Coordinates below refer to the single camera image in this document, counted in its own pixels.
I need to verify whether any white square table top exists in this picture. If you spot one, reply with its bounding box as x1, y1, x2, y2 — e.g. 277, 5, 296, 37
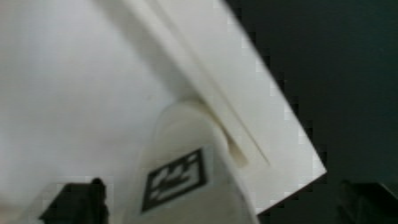
0, 0, 273, 224

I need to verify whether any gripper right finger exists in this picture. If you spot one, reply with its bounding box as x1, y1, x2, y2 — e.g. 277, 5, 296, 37
335, 180, 398, 224

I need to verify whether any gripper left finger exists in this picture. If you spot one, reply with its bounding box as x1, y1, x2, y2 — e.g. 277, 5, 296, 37
39, 178, 108, 224

